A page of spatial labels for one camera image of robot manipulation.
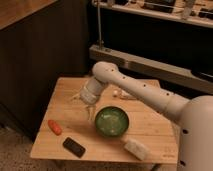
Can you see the green ceramic bowl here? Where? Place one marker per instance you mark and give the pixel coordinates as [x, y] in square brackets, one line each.
[111, 121]

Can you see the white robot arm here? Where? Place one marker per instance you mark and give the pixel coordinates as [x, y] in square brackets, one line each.
[194, 116]

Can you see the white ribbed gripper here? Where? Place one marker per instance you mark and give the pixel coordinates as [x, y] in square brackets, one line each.
[90, 94]

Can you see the white sponge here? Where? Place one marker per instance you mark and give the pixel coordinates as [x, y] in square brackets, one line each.
[138, 149]

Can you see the dark wooden cabinet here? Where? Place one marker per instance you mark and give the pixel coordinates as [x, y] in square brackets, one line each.
[34, 53]

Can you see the orange carrot toy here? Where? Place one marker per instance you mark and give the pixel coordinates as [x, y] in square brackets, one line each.
[55, 128]

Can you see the white plastic bottle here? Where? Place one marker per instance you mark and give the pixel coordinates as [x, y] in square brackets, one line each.
[123, 95]

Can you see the grey metal shelf rack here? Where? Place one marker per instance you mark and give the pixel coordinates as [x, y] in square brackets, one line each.
[155, 44]

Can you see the small wooden table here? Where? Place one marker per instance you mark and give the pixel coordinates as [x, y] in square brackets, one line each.
[145, 126]

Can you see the black rectangular phone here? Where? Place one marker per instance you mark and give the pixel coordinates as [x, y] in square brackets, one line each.
[74, 147]

